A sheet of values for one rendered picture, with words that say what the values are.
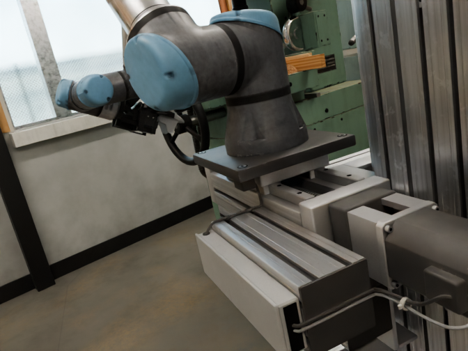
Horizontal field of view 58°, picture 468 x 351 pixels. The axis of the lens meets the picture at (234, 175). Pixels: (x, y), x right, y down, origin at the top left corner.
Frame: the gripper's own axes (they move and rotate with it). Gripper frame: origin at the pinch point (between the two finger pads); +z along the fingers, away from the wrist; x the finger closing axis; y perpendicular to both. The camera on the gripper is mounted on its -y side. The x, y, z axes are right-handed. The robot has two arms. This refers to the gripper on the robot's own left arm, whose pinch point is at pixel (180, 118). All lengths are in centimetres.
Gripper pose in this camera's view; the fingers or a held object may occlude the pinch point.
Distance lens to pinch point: 131.0
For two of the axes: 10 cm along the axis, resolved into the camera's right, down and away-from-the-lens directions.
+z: 8.1, 1.8, 5.6
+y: -1.6, 9.8, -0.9
